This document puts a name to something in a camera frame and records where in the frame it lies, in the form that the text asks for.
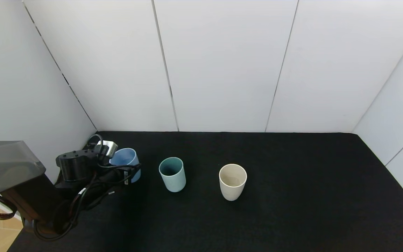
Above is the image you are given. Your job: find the thin black camera cable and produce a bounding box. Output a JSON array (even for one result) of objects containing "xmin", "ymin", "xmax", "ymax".
[{"xmin": 87, "ymin": 134, "xmax": 142, "ymax": 175}]

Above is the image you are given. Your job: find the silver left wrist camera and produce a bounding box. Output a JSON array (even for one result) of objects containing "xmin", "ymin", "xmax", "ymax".
[{"xmin": 98, "ymin": 140, "xmax": 118, "ymax": 157}]

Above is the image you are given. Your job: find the white partition base rail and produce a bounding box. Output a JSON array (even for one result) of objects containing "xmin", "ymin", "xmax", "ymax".
[{"xmin": 0, "ymin": 197, "xmax": 25, "ymax": 223}]

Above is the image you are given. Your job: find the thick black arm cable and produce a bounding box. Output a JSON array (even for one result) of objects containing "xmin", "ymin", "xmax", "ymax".
[{"xmin": 32, "ymin": 171, "xmax": 132, "ymax": 242}]

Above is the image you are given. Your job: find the beige plastic cup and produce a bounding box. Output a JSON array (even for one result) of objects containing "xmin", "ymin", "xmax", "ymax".
[{"xmin": 219, "ymin": 163, "xmax": 247, "ymax": 201}]

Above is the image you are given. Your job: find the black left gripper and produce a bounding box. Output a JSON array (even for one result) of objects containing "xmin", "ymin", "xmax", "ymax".
[{"xmin": 101, "ymin": 163, "xmax": 142, "ymax": 185}]

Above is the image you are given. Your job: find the blue plastic cup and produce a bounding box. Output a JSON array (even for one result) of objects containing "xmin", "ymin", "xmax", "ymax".
[{"xmin": 109, "ymin": 148, "xmax": 141, "ymax": 183}]

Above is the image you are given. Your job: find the black table cloth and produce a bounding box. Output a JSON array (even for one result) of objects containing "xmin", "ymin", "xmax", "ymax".
[{"xmin": 7, "ymin": 132, "xmax": 403, "ymax": 252}]

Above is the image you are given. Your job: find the teal plastic cup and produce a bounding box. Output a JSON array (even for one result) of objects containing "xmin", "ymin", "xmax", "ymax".
[{"xmin": 159, "ymin": 157, "xmax": 186, "ymax": 193}]

